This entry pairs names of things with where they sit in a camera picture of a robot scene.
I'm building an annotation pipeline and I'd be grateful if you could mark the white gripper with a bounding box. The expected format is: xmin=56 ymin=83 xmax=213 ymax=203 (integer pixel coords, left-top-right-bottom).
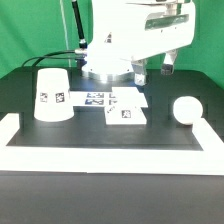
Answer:
xmin=128 ymin=0 xmax=196 ymax=86

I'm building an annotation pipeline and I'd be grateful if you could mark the white lamp base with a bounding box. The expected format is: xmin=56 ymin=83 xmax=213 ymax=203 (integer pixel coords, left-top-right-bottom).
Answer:
xmin=104 ymin=87 xmax=148 ymax=125

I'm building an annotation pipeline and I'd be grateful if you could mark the white lamp bulb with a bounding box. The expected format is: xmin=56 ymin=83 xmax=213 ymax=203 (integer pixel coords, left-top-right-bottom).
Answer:
xmin=173 ymin=96 xmax=203 ymax=125

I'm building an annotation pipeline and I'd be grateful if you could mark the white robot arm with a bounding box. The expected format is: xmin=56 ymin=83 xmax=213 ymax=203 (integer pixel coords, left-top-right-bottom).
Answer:
xmin=82 ymin=0 xmax=196 ymax=86

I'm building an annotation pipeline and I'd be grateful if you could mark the white lamp shade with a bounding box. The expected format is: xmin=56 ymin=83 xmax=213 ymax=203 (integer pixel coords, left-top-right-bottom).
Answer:
xmin=34 ymin=68 xmax=74 ymax=122

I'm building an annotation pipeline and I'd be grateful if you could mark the white marker sheet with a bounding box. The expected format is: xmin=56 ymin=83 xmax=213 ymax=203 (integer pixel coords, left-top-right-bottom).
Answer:
xmin=70 ymin=91 xmax=148 ymax=108

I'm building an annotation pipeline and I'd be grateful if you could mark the black cable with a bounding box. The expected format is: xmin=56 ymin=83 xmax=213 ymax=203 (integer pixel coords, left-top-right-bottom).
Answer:
xmin=21 ymin=50 xmax=88 ymax=68

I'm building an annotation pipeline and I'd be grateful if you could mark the white foam border frame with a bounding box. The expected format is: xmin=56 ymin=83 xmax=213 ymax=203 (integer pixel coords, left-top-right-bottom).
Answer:
xmin=0 ymin=113 xmax=224 ymax=175

